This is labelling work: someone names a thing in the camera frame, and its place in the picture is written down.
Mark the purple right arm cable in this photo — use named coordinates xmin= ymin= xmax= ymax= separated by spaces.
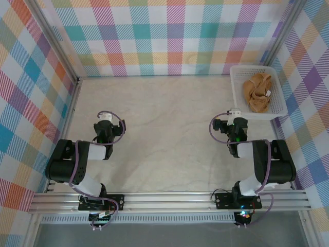
xmin=209 ymin=110 xmax=275 ymax=228

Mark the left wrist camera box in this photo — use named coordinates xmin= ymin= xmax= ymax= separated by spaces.
xmin=98 ymin=112 xmax=115 ymax=123

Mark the tan t-shirt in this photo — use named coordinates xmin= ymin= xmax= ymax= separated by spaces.
xmin=243 ymin=73 xmax=272 ymax=113

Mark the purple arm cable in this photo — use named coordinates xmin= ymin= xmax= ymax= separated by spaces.
xmin=68 ymin=110 xmax=126 ymax=231
xmin=209 ymin=110 xmax=275 ymax=228

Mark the white plastic basket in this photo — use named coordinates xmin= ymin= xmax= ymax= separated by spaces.
xmin=229 ymin=65 xmax=288 ymax=121

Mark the slotted grey cable duct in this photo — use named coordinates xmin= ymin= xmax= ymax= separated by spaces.
xmin=41 ymin=215 xmax=237 ymax=224

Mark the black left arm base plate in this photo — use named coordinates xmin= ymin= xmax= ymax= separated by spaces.
xmin=78 ymin=194 xmax=125 ymax=211

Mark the aluminium frame post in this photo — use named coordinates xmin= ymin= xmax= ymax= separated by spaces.
xmin=261 ymin=0 xmax=306 ymax=69
xmin=27 ymin=0 xmax=83 ymax=83

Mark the aluminium frame leg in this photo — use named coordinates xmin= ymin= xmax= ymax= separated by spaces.
xmin=298 ymin=210 xmax=318 ymax=247
xmin=23 ymin=213 xmax=43 ymax=247

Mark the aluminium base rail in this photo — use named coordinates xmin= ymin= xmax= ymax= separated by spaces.
xmin=28 ymin=191 xmax=312 ymax=214

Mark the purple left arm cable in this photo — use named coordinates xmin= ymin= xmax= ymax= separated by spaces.
xmin=68 ymin=110 xmax=126 ymax=231

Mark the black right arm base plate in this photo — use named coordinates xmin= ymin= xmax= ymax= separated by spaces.
xmin=215 ymin=191 xmax=263 ymax=209

